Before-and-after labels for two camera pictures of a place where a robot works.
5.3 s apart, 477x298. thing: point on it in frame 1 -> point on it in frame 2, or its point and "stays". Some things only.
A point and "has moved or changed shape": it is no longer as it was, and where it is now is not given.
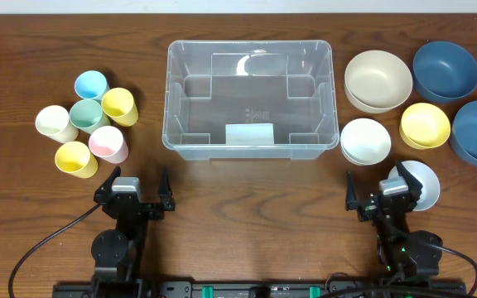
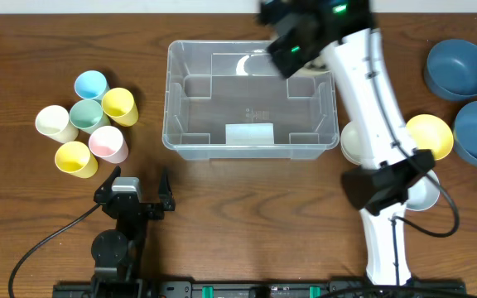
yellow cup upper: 118,103 stays
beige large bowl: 377,82 has moved or changed shape
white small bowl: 364,141 stays
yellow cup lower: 76,159 stays
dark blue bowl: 444,72 has moved or changed shape
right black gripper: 369,209 -> 279,53
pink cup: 108,143 stays
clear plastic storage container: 250,99 stays
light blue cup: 91,84 stays
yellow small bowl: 424,126 has moved or changed shape
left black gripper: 151,213 stays
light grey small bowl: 431,189 stays
